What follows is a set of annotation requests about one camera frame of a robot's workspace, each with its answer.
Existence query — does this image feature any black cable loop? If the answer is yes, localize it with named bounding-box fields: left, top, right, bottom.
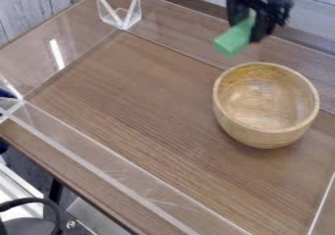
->
left=0, top=197, right=63, bottom=235

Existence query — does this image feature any green rectangular block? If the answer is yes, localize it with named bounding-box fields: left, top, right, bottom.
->
left=213, top=9, right=255, bottom=58

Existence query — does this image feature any clear acrylic corner bracket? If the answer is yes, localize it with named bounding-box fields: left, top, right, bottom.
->
left=96, top=0, right=143, bottom=30

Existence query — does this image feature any light wooden bowl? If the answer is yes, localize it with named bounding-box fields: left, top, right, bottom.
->
left=212, top=62, right=320, bottom=149

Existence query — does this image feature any black table leg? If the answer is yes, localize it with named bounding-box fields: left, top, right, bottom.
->
left=48, top=179, right=63, bottom=204

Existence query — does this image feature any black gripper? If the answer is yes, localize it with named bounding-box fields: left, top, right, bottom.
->
left=227, top=0, right=294, bottom=42

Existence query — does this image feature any clear acrylic barrier wall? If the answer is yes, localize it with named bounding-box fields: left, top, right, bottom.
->
left=0, top=0, right=335, bottom=235

